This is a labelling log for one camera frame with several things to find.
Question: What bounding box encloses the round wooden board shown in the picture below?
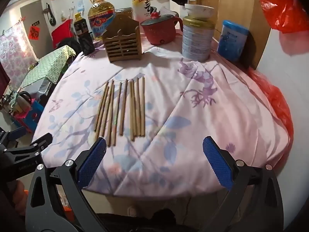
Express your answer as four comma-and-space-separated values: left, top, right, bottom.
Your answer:
202, 0, 273, 70

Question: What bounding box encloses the small blue white packet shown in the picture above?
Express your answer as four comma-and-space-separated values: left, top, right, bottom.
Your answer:
75, 0, 85, 15

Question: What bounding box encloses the pink floral hanging sheet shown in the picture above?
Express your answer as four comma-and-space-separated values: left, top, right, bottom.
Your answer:
0, 24, 37, 85

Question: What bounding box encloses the black hanging bag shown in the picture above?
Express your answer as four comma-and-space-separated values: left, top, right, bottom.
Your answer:
43, 3, 56, 26

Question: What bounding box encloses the dark soy sauce bottle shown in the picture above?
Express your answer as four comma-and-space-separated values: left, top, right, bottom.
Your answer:
73, 13, 95, 55

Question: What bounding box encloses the blue plastic stool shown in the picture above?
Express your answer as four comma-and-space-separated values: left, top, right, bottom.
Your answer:
16, 100, 44, 133

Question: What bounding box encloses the green patterned table cover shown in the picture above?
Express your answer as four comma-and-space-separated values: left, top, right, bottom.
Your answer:
20, 45, 76, 95

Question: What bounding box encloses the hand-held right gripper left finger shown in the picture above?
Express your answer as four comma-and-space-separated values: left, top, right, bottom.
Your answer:
25, 137, 107, 232

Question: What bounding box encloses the set of wooden chopsticks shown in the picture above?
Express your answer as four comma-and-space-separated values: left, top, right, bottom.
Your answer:
94, 77, 146, 147

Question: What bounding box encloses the white drink bottle red cap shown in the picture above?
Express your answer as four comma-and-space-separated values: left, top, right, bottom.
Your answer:
132, 0, 158, 23

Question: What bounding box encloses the white ceramic bowl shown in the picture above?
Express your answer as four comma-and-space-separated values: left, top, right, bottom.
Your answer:
185, 3, 215, 20

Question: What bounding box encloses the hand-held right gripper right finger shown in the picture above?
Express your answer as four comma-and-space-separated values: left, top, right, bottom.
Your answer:
202, 136, 284, 232

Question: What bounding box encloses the grey door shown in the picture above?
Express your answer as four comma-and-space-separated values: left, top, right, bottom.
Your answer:
20, 0, 56, 61

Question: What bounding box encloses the yellow cooking oil bottle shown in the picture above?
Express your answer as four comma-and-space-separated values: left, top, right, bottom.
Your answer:
87, 0, 116, 41

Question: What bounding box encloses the red electric cooking pot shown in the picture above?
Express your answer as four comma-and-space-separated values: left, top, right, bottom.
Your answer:
140, 12, 183, 45

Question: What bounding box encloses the wooden slatted chopstick holder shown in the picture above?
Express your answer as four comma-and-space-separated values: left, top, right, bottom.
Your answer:
102, 14, 143, 64

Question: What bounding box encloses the blue lidded can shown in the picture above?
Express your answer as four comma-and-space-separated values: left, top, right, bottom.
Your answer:
217, 20, 250, 62

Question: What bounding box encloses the dark red cloth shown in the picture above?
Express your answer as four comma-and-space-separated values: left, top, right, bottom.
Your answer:
0, 63, 11, 95

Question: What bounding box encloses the person's left hand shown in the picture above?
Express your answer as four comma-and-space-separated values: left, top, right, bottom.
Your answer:
11, 181, 28, 217

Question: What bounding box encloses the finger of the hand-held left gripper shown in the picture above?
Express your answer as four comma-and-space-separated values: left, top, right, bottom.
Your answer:
0, 133, 53, 182
0, 126, 27, 150

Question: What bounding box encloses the black jacket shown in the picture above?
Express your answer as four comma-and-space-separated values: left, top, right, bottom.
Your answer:
57, 38, 82, 54

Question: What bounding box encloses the red plastic bag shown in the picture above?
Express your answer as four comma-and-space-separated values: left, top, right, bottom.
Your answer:
256, 0, 309, 34

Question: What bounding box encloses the metal kettle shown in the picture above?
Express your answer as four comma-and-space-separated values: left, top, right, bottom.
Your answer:
11, 90, 32, 116

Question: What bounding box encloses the red plastic sheet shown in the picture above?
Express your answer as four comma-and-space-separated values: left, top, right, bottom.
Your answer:
251, 70, 294, 170

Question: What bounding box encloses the milk powder can gold lid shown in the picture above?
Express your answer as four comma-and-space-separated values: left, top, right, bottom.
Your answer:
182, 16, 216, 62

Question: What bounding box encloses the red paper door decoration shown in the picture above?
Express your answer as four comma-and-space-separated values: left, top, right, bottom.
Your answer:
28, 25, 41, 40

